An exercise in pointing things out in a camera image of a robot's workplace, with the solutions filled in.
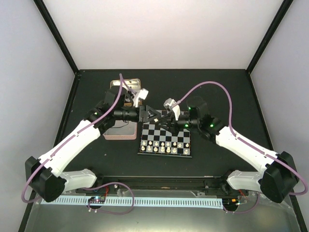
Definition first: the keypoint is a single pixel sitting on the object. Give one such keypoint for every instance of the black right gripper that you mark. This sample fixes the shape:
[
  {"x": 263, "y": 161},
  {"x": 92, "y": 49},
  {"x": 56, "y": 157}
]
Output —
[{"x": 171, "y": 123}]

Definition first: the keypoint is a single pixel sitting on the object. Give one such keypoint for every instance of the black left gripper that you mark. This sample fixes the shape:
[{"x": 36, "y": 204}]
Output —
[{"x": 141, "y": 114}]

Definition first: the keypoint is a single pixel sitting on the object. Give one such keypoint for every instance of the black and grey chessboard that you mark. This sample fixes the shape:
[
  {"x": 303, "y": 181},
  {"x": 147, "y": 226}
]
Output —
[{"x": 160, "y": 142}]

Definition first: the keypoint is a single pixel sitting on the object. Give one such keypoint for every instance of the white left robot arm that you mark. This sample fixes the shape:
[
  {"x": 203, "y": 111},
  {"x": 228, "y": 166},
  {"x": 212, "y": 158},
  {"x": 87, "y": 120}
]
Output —
[{"x": 46, "y": 175}]

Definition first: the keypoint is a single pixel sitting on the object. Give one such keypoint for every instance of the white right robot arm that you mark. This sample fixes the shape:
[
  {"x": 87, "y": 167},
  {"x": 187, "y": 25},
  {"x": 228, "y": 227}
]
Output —
[{"x": 274, "y": 174}]

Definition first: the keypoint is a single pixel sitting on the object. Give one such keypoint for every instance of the right controller circuit board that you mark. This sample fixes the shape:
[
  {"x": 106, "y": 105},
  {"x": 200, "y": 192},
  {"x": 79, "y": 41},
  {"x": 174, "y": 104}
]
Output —
[{"x": 229, "y": 202}]

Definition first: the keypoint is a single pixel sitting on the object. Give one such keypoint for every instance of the controller circuit board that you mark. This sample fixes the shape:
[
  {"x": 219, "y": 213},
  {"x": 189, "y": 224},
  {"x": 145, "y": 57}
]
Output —
[
  {"x": 229, "y": 202},
  {"x": 96, "y": 200}
]

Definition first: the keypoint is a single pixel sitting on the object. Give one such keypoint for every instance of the left controller circuit board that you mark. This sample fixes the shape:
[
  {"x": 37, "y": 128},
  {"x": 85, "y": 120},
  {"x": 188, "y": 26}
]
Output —
[{"x": 96, "y": 200}]

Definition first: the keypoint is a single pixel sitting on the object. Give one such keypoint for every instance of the pink metal tin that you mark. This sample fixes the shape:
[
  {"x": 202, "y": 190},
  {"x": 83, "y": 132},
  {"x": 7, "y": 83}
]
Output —
[{"x": 122, "y": 130}]

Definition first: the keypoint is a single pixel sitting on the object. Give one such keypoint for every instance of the gold metal tin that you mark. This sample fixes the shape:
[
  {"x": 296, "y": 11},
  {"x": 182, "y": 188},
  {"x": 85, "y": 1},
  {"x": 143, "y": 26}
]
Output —
[{"x": 132, "y": 86}]

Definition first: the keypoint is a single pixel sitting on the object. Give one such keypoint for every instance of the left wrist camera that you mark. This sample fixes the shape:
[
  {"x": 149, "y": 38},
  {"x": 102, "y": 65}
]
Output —
[{"x": 139, "y": 96}]

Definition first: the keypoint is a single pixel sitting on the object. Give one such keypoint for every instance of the black mounting rail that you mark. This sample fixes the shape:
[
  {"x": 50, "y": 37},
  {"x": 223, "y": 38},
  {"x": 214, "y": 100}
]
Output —
[{"x": 209, "y": 185}]

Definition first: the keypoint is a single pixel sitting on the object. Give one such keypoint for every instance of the light blue slotted cable duct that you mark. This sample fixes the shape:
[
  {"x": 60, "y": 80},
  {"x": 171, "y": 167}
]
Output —
[{"x": 141, "y": 202}]

